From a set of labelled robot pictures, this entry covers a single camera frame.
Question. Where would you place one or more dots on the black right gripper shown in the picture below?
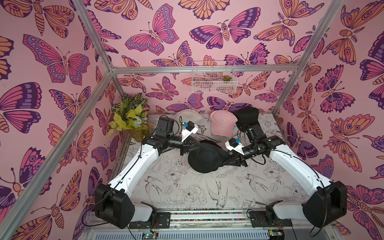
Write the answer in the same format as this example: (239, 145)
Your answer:
(240, 156)

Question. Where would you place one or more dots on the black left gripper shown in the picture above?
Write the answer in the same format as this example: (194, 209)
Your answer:
(186, 146)

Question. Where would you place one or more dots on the black cap with white patch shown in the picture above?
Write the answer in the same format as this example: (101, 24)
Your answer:
(208, 157)

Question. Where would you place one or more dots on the white Colorado cap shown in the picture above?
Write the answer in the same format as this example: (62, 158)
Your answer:
(188, 115)

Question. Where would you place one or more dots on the pink cap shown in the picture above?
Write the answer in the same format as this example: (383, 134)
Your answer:
(222, 123)

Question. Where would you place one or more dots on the plain black cap back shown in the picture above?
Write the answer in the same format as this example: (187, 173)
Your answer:
(247, 116)

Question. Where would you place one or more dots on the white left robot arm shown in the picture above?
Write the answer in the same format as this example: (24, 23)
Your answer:
(113, 202)

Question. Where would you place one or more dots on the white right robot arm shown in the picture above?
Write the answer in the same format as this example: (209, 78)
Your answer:
(327, 200)

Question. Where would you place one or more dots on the potted green plant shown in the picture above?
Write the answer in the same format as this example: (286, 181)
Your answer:
(131, 115)

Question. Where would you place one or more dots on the small succulent in basket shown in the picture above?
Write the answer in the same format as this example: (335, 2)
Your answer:
(227, 78)

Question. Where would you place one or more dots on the aluminium horizontal back bar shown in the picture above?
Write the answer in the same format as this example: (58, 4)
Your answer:
(242, 68)

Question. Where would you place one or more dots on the aluminium left side bar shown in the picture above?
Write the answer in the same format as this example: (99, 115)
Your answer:
(28, 197)

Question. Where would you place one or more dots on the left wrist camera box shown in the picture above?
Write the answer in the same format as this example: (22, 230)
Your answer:
(189, 128)

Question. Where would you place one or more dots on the white wire basket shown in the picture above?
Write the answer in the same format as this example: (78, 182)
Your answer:
(211, 82)

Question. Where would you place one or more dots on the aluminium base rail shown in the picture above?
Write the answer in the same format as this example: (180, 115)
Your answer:
(225, 224)

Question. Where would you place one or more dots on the aluminium corner post left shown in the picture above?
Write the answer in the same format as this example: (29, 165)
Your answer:
(98, 46)

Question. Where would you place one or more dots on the aluminium corner post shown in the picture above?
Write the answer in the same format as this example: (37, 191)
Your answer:
(321, 29)
(98, 46)

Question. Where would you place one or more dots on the aluminium corner post right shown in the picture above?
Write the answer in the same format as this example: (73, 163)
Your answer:
(321, 29)

